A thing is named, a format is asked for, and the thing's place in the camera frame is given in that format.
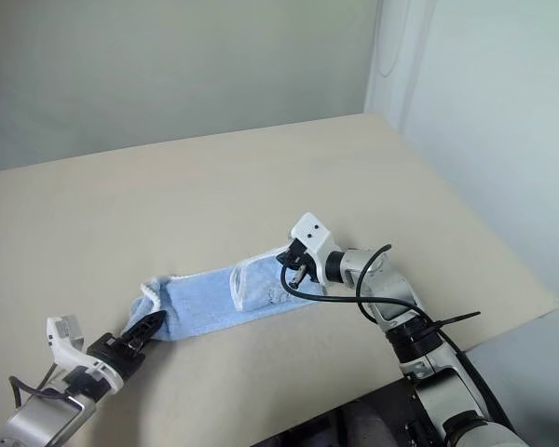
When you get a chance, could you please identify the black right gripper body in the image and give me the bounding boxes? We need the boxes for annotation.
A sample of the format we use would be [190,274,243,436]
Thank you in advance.
[287,237,325,287]

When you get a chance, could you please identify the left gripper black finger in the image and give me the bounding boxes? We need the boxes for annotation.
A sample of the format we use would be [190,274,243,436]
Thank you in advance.
[130,318,167,349]
[119,312,168,338]

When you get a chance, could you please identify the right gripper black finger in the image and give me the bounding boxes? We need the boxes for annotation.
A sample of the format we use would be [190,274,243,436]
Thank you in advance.
[286,264,316,291]
[275,245,305,268]

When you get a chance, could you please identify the light blue terry towel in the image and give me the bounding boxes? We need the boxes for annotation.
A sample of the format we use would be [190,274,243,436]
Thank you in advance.
[129,248,325,344]

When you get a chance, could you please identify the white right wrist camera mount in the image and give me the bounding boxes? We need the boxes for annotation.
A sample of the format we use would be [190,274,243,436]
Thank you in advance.
[290,212,338,286]

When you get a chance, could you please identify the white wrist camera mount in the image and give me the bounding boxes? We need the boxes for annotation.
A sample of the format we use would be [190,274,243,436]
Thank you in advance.
[290,212,338,286]
[45,315,125,390]

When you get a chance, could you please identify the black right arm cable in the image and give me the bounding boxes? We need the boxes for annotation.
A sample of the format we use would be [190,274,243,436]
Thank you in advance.
[279,242,519,435]

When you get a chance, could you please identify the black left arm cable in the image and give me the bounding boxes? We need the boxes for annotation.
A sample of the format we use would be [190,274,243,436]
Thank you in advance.
[7,361,78,412]

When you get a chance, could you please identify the black zip tie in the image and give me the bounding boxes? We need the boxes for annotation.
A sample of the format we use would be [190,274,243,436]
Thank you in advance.
[412,310,483,341]

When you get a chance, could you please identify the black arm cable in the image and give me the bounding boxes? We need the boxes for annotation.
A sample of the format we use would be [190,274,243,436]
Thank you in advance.
[279,242,519,435]
[7,361,78,412]

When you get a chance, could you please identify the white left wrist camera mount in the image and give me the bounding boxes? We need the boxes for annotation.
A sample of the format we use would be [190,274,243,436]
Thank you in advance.
[45,315,125,390]

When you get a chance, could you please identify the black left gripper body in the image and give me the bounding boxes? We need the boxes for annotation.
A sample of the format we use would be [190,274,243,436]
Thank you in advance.
[86,332,149,378]

